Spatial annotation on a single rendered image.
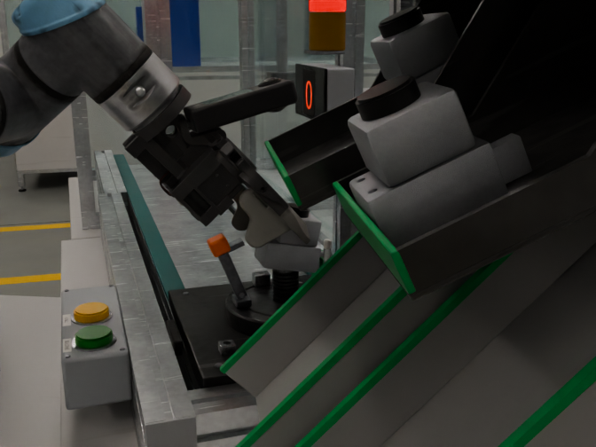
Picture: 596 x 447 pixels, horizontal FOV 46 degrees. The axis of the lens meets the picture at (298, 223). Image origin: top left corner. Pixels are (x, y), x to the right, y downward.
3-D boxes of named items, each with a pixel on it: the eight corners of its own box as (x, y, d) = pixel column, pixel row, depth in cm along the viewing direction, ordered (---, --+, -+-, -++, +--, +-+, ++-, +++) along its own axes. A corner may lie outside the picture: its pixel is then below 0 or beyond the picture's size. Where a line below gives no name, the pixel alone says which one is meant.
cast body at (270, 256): (262, 268, 77) (275, 207, 75) (253, 255, 81) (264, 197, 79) (333, 275, 80) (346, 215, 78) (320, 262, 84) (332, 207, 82)
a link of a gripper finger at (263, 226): (278, 272, 77) (217, 214, 75) (316, 233, 77) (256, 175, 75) (282, 278, 74) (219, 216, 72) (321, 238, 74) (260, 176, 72)
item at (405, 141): (390, 256, 33) (331, 123, 31) (369, 230, 37) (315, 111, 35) (550, 178, 33) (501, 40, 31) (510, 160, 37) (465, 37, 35)
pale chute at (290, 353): (273, 497, 48) (225, 460, 46) (257, 398, 60) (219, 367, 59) (579, 205, 45) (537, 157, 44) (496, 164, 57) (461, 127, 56)
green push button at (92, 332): (76, 359, 75) (74, 341, 74) (75, 343, 78) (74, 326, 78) (114, 354, 76) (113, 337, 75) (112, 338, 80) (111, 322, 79)
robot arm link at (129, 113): (147, 49, 73) (158, 52, 65) (179, 82, 75) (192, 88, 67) (96, 100, 73) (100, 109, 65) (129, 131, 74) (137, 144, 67)
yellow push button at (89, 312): (74, 332, 81) (74, 316, 81) (74, 318, 85) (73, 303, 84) (110, 327, 82) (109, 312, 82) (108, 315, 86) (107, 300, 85)
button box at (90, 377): (66, 411, 74) (60, 358, 73) (65, 331, 94) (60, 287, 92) (133, 401, 76) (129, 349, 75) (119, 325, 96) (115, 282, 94)
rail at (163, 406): (151, 521, 64) (144, 416, 61) (101, 240, 145) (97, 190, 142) (211, 509, 66) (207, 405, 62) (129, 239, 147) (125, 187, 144)
